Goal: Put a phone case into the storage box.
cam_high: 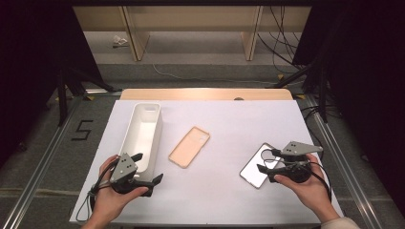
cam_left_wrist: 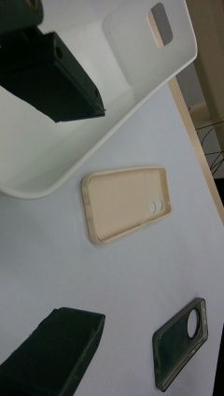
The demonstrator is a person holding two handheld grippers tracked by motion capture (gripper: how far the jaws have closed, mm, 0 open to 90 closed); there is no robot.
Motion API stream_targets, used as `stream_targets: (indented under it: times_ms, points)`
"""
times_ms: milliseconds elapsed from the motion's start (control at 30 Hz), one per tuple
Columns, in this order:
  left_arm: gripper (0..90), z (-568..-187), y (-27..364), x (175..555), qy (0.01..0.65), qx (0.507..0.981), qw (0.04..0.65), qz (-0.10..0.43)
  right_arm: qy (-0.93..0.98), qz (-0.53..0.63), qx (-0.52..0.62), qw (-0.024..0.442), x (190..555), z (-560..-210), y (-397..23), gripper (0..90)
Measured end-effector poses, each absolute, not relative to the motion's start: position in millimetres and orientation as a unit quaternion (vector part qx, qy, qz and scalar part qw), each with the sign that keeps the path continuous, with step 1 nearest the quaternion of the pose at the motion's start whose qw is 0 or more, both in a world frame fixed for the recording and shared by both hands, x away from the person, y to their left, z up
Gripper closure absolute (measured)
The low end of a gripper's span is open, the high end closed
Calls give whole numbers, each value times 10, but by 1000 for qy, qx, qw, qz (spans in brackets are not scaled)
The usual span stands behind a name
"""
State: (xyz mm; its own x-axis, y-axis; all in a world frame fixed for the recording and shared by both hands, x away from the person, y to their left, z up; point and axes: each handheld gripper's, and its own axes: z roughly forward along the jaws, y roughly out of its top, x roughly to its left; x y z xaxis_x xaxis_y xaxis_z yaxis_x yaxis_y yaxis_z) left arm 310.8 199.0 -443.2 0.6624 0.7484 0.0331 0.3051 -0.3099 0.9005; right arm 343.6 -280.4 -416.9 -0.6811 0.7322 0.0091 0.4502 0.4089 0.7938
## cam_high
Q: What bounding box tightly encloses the smartphone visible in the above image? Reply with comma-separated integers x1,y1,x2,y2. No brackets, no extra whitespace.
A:
239,142,283,190

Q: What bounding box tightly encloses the crumpled white paper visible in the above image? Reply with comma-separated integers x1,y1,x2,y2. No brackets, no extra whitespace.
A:
112,34,129,49

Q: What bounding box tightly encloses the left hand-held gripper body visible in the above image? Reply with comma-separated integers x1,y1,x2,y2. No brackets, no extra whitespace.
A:
109,153,155,198

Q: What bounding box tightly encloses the hand-held gripper cable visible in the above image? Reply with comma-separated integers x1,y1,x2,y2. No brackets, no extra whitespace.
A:
261,148,332,203
75,158,120,222

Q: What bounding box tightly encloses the wooden desk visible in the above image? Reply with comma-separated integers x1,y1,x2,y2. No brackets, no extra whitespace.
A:
73,5,312,62

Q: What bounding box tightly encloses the beige phone case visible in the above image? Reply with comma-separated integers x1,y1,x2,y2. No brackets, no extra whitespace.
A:
168,126,211,169

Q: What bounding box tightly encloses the left hand-held gripper cable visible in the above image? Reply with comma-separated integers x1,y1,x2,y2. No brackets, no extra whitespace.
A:
75,158,120,222

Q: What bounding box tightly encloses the black curtain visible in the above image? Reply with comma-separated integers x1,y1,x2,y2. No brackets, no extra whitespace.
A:
0,0,104,166
292,0,405,218

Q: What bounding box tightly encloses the person's right hand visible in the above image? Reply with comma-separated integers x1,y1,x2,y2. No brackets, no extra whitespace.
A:
274,153,339,223

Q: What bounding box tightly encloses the aluminium floor rail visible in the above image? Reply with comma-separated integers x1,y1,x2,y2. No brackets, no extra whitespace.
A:
0,94,84,229
305,94,383,229

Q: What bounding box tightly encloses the right hand-held gripper cable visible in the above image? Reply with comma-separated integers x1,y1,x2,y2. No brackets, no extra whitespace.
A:
261,148,332,203

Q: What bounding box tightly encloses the black metal stand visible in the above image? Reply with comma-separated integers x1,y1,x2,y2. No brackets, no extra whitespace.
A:
56,68,123,128
266,61,330,123

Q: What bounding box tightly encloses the white plastic storage box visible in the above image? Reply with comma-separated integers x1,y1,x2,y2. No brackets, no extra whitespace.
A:
118,102,163,183

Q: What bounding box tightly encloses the person's left hand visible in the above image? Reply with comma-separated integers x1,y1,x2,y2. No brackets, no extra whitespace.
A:
90,155,150,223

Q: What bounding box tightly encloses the bundle of black cables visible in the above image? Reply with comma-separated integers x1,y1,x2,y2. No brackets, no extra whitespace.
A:
257,5,307,74

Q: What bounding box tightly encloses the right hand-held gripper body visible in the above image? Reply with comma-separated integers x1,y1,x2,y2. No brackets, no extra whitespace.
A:
266,140,324,184

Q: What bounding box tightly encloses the wooden table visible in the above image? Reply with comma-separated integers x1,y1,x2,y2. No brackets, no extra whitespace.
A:
119,88,294,101

